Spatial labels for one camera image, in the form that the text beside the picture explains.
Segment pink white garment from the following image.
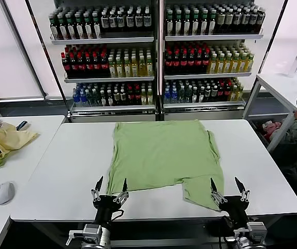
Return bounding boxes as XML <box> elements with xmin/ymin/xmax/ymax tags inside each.
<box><xmin>261</xmin><ymin>119</ymin><xmax>285</xmax><ymax>135</ymax></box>

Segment white side desk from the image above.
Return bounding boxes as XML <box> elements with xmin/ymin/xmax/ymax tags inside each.
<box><xmin>0</xmin><ymin>115</ymin><xmax>66</xmax><ymax>249</ymax></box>

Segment black laundry basket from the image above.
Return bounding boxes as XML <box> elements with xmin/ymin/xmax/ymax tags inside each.
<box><xmin>257</xmin><ymin>118</ymin><xmax>297</xmax><ymax>148</ymax></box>

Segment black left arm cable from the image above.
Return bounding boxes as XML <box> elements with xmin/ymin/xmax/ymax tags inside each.
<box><xmin>110</xmin><ymin>209</ymin><xmax>125</xmax><ymax>221</ymax></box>

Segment black metal frame post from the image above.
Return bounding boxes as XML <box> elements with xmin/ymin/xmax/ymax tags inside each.
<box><xmin>25</xmin><ymin>0</ymin><xmax>70</xmax><ymax>119</ymax></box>
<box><xmin>257</xmin><ymin>0</ymin><xmax>289</xmax><ymax>77</ymax></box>

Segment dark tea bottle green cap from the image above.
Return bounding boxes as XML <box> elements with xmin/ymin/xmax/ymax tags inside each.
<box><xmin>182</xmin><ymin>9</ymin><xmax>192</xmax><ymax>36</ymax></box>
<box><xmin>75</xmin><ymin>14</ymin><xmax>84</xmax><ymax>39</ymax></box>
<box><xmin>92</xmin><ymin>14</ymin><xmax>101</xmax><ymax>39</ymax></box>
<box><xmin>165</xmin><ymin>9</ymin><xmax>174</xmax><ymax>36</ymax></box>
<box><xmin>200</xmin><ymin>9</ymin><xmax>209</xmax><ymax>36</ymax></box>
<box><xmin>83</xmin><ymin>14</ymin><xmax>93</xmax><ymax>39</ymax></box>
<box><xmin>58</xmin><ymin>14</ymin><xmax>67</xmax><ymax>39</ymax></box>
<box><xmin>208</xmin><ymin>9</ymin><xmax>217</xmax><ymax>36</ymax></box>
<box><xmin>50</xmin><ymin>14</ymin><xmax>59</xmax><ymax>39</ymax></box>
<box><xmin>191</xmin><ymin>9</ymin><xmax>201</xmax><ymax>36</ymax></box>
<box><xmin>174</xmin><ymin>9</ymin><xmax>183</xmax><ymax>36</ymax></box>
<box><xmin>67</xmin><ymin>14</ymin><xmax>76</xmax><ymax>39</ymax></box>

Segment black white striped object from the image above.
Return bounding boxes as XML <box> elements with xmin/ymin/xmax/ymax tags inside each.
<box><xmin>15</xmin><ymin>120</ymin><xmax>31</xmax><ymax>131</ymax></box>

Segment white computer mouse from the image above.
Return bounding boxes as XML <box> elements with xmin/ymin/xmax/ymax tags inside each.
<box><xmin>0</xmin><ymin>181</ymin><xmax>16</xmax><ymax>205</ymax></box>

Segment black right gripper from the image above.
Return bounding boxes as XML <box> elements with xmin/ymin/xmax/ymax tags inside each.
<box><xmin>209</xmin><ymin>176</ymin><xmax>251</xmax><ymax>226</ymax></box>

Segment plain green t-shirt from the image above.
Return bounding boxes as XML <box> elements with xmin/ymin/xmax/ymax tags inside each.
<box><xmin>106</xmin><ymin>119</ymin><xmax>225</xmax><ymax>211</ymax></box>

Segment beverage display shelf unit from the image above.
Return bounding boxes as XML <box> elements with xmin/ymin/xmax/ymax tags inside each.
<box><xmin>49</xmin><ymin>0</ymin><xmax>160</xmax><ymax>123</ymax></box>
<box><xmin>160</xmin><ymin>0</ymin><xmax>265</xmax><ymax>122</ymax></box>

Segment dark drink bottle white label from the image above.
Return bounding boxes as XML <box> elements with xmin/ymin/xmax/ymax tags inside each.
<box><xmin>117</xmin><ymin>10</ymin><xmax>126</xmax><ymax>33</ymax></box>
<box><xmin>109</xmin><ymin>10</ymin><xmax>118</xmax><ymax>33</ymax></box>
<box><xmin>126</xmin><ymin>10</ymin><xmax>135</xmax><ymax>33</ymax></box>
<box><xmin>135</xmin><ymin>10</ymin><xmax>144</xmax><ymax>33</ymax></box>
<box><xmin>143</xmin><ymin>10</ymin><xmax>152</xmax><ymax>33</ymax></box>
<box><xmin>101</xmin><ymin>10</ymin><xmax>110</xmax><ymax>33</ymax></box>

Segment dark drink bottle beige label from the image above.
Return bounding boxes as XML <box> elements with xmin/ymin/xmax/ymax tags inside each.
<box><xmin>249</xmin><ymin>8</ymin><xmax>258</xmax><ymax>34</ymax></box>
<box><xmin>257</xmin><ymin>8</ymin><xmax>266</xmax><ymax>34</ymax></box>
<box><xmin>241</xmin><ymin>8</ymin><xmax>250</xmax><ymax>34</ymax></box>
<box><xmin>216</xmin><ymin>8</ymin><xmax>225</xmax><ymax>34</ymax></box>
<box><xmin>224</xmin><ymin>8</ymin><xmax>234</xmax><ymax>34</ymax></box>
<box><xmin>233</xmin><ymin>8</ymin><xmax>242</xmax><ymax>34</ymax></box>

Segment pale yellow garment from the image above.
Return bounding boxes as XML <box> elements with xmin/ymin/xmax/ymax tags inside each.
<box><xmin>0</xmin><ymin>122</ymin><xmax>39</xmax><ymax>159</ymax></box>

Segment white table metal legs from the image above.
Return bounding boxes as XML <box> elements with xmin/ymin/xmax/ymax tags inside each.
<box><xmin>243</xmin><ymin>72</ymin><xmax>297</xmax><ymax>153</ymax></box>

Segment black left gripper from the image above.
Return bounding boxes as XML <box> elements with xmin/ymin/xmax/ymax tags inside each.
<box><xmin>90</xmin><ymin>175</ymin><xmax>129</xmax><ymax>225</ymax></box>

